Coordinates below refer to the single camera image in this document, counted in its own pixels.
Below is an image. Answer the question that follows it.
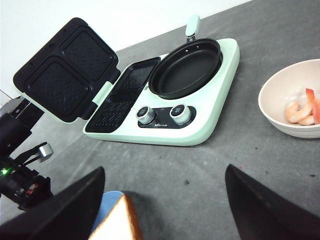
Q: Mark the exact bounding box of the black frying pan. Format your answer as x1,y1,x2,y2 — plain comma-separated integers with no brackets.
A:
148,14,223,100

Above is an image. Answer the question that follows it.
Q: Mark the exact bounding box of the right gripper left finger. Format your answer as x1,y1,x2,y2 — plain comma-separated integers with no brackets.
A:
0,166,105,240

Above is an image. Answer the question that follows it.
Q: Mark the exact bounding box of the bread slice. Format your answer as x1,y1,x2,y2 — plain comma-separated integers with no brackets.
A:
89,193,143,240

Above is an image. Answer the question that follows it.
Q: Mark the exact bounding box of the left silver control knob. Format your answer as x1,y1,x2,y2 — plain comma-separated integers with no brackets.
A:
136,106,156,125

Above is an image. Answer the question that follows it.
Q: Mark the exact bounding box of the mint green breakfast maker base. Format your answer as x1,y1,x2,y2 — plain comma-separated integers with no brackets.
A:
83,38,240,146

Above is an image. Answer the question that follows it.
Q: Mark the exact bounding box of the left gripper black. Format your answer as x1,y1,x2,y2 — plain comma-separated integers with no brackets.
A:
0,142,54,210

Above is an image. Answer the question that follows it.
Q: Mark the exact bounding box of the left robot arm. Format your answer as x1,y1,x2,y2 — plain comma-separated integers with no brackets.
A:
0,96,54,211

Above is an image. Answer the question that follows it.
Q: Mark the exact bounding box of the right silver control knob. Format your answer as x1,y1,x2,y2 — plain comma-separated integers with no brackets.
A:
169,104,192,126

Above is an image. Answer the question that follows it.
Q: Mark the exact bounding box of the blue plate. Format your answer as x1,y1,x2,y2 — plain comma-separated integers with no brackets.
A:
91,190,124,234

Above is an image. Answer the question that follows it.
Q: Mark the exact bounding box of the silver control knob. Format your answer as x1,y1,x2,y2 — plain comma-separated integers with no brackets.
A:
136,106,156,125
169,104,192,126

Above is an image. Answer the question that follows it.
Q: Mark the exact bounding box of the beige ribbed bowl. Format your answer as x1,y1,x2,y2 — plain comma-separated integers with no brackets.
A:
258,58,320,139

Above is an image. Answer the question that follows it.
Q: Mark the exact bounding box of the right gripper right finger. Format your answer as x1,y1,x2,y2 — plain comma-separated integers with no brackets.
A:
225,164,320,240

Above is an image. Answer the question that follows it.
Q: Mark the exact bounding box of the breakfast maker hinged lid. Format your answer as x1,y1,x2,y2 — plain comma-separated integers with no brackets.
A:
13,17,121,123

